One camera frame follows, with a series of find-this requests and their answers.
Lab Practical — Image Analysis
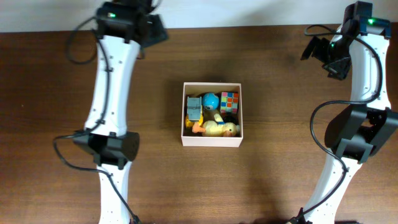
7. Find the pink cardboard box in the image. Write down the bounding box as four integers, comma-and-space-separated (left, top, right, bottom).
181, 82, 243, 147

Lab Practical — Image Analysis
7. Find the blue white ball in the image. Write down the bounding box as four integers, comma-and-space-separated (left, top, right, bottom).
202, 93, 220, 110

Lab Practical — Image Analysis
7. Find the yellow grey toy truck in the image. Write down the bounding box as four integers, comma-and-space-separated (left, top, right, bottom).
185, 96, 203, 128

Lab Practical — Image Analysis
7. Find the colourful puzzle cube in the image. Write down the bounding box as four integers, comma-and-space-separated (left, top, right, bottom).
220, 92, 239, 114

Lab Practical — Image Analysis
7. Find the yellow plush duck toy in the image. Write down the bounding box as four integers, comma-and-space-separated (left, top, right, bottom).
192, 120, 240, 137

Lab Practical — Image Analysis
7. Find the black round lid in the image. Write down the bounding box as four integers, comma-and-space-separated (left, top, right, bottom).
223, 114, 239, 125

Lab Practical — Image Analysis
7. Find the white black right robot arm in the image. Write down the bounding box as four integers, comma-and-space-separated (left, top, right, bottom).
289, 1, 397, 223

